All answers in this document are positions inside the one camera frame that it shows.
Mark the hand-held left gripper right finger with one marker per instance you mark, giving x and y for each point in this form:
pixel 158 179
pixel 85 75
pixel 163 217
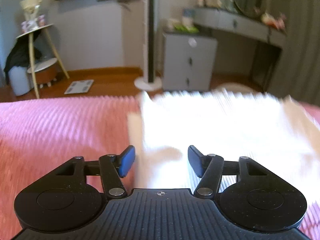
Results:
pixel 195 160

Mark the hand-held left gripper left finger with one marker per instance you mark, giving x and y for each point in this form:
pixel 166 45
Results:
pixel 126 161

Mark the white ribbed knit sweater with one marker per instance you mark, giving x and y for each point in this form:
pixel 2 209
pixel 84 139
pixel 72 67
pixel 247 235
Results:
pixel 225 125

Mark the pink ribbed blanket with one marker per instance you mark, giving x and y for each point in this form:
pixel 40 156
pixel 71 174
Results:
pixel 62 130

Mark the white round stool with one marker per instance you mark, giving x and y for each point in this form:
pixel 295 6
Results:
pixel 233 87

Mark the white bathroom scale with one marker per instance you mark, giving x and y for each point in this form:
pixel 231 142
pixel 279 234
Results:
pixel 79 86

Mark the grey drawer cabinet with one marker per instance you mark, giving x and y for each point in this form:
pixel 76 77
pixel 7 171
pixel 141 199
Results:
pixel 188 62

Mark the brown round stool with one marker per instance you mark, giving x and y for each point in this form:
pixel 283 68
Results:
pixel 46 76

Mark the white tower fan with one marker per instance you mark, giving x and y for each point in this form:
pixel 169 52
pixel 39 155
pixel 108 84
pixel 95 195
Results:
pixel 150 42

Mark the green tray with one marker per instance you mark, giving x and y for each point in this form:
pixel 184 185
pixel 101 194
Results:
pixel 187 28

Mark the grey round bin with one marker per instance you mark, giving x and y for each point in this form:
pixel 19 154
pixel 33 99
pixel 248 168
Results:
pixel 20 81

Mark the small white mug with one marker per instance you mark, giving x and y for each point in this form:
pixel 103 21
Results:
pixel 171 23

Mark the blue white cup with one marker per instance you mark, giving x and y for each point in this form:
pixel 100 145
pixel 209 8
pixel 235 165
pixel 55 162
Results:
pixel 187 21

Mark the grey dressing desk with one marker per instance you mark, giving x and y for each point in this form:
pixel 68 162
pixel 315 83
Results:
pixel 237 25

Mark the round side table yellow legs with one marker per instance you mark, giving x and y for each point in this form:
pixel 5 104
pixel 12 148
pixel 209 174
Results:
pixel 30 55

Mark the dark clothing pile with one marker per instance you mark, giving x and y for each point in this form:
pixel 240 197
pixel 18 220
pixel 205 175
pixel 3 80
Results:
pixel 17 55

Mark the grey curtain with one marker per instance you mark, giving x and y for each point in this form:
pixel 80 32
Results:
pixel 300 42

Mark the pale green bottles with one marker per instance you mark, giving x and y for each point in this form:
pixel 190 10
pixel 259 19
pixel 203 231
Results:
pixel 223 2

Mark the pink items on desk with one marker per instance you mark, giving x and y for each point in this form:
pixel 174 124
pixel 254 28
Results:
pixel 273 20

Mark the cream wrapped bouquet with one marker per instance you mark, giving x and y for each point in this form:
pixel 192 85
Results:
pixel 32 5

